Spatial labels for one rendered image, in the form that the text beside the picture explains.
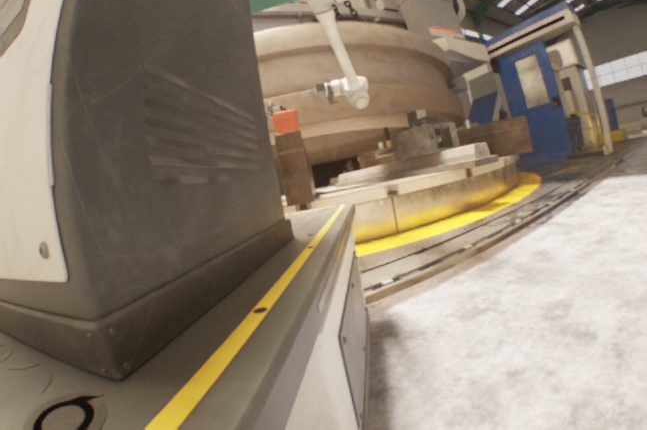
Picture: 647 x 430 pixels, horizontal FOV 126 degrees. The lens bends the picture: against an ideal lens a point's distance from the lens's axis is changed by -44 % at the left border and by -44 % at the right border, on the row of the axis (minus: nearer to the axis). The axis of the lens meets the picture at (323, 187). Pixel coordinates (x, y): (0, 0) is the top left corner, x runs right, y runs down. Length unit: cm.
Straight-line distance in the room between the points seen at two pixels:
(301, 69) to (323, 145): 436
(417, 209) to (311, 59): 153
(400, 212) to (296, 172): 71
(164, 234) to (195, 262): 4
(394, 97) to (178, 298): 247
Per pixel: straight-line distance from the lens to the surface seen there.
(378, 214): 178
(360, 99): 151
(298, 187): 150
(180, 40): 26
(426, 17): 634
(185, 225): 21
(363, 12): 731
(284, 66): 257
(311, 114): 227
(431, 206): 196
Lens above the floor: 39
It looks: 1 degrees down
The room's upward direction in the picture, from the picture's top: 11 degrees counter-clockwise
